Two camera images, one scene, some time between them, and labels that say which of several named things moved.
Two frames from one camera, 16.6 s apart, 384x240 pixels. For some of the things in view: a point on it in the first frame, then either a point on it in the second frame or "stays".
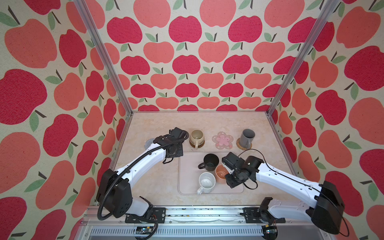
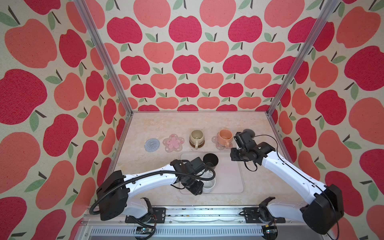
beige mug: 197,137 stays
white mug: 207,181 stays
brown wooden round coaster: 199,146 stays
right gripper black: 229,183 → 232,153
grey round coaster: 148,142 stays
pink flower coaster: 223,141 stays
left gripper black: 181,151 → 197,190
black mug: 211,161 stays
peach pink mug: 220,173 → 224,136
